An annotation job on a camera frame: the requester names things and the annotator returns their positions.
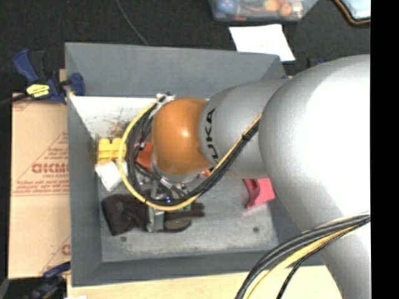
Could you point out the yellow toy block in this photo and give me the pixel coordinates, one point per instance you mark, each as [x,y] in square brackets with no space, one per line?
[107,149]

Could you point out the brown cardboard board red print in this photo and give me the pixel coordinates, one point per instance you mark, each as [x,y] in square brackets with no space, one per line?
[37,229]

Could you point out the grey metal bin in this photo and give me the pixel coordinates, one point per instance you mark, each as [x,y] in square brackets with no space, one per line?
[218,229]

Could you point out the dark brown cloth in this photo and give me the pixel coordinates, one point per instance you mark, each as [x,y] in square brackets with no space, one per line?
[121,213]

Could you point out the white box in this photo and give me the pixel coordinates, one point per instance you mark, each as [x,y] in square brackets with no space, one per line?
[109,174]

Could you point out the pink sponge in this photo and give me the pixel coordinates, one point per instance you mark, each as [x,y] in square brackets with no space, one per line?
[260,192]

